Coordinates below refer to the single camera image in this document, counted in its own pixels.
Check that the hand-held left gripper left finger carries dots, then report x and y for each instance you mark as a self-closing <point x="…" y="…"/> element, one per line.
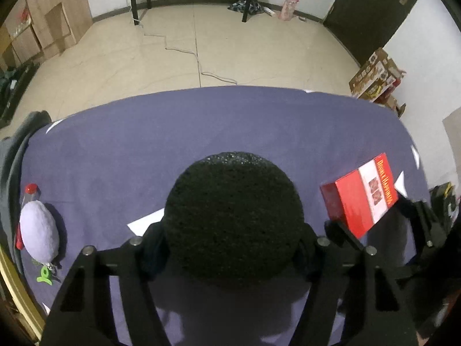
<point x="153" y="256"/>

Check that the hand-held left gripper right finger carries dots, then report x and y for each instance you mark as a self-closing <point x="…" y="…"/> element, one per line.
<point x="304" y="256"/>

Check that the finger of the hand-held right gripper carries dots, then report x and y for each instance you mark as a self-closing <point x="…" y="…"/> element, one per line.
<point x="342" y="232"/>
<point x="419" y="216"/>

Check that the red and white box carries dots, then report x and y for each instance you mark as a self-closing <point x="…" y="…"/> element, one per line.
<point x="367" y="202"/>

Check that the black round sponge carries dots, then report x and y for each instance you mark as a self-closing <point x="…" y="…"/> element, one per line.
<point x="230" y="220"/>

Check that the purple plush ball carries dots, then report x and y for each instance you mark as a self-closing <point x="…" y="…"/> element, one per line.
<point x="38" y="230"/>

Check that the cream plastic basin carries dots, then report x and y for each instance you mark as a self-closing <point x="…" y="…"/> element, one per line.
<point x="18" y="295"/>

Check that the black and yellow bag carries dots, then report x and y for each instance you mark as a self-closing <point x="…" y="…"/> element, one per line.
<point x="446" y="202"/>

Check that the brown cardboard sheet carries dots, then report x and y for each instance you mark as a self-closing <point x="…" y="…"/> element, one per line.
<point x="453" y="133"/>

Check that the small cardboard box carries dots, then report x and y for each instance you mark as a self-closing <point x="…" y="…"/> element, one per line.
<point x="394" y="106"/>

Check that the printed cardboard box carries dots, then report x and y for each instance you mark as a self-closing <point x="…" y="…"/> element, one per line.
<point x="372" y="74"/>

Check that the grey blanket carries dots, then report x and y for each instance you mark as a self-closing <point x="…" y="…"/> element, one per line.
<point x="14" y="158"/>

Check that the dark green bag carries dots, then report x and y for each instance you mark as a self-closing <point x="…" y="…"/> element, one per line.
<point x="18" y="90"/>

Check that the dark door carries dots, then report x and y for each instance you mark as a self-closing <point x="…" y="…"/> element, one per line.
<point x="371" y="7"/>

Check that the pink bag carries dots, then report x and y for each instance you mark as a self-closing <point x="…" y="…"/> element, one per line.
<point x="288" y="9"/>

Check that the dark cloth pile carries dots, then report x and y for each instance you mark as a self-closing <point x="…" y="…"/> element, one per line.
<point x="258" y="7"/>

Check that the wooden wardrobe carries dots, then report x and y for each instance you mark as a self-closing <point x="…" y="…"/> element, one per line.
<point x="54" y="7"/>

